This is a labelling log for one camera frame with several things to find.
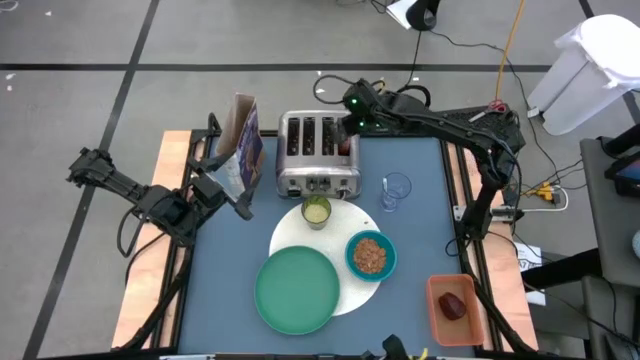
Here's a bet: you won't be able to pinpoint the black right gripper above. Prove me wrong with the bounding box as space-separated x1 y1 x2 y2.
330 107 385 147

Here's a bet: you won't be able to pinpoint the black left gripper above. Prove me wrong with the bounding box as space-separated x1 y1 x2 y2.
188 153 264 222

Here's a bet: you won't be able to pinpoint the purple raisin cereal box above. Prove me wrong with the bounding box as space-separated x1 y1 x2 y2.
207 92 266 202

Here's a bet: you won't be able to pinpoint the clear glass cup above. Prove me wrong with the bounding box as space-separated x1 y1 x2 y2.
378 172 413 214

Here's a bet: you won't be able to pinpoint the red apple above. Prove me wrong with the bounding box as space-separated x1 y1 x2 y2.
438 291 467 321

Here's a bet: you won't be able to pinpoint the silver four-slot toaster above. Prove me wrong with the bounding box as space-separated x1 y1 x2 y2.
275 109 362 200

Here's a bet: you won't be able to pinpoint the green faceted tumbler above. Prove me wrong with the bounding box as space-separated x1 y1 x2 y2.
300 194 333 231

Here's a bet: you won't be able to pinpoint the white round woven placemat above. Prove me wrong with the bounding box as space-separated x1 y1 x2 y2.
268 198 384 317

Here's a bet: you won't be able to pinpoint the blue bowl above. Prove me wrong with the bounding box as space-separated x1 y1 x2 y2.
344 229 399 283

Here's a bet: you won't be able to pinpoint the brown cereal flakes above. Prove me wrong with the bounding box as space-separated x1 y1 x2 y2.
352 237 388 275

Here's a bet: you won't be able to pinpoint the teal green plate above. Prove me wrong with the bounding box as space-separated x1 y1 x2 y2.
253 245 341 336

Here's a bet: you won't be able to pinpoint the white paper sheet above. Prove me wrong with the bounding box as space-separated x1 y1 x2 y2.
385 0 419 29

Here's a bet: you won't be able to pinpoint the black round floor object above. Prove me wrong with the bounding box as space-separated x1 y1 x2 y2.
404 0 441 32

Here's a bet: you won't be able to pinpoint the black keyboard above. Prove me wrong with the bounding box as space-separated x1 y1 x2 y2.
439 105 526 169

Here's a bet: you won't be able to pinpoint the printed floor paper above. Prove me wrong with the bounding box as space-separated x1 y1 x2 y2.
513 242 547 307

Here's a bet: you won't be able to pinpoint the small black device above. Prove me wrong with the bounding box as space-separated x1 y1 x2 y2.
382 334 429 360

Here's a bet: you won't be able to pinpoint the orange plastic tray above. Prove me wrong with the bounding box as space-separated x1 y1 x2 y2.
425 273 486 348

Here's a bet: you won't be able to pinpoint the white trash bin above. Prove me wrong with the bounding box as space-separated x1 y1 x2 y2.
527 13 640 136

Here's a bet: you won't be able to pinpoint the grey desk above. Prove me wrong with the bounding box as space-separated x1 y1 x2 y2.
579 137 640 289

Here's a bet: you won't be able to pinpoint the black tablet screen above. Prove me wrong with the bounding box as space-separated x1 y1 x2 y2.
603 149 640 197

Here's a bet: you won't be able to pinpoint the black coiled floor cable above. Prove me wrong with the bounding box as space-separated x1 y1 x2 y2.
399 27 432 109

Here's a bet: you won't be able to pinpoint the red-handled scissors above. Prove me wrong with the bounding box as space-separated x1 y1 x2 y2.
468 98 509 124

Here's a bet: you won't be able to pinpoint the yellow hanging cable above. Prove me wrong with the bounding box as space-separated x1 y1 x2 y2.
493 0 526 101

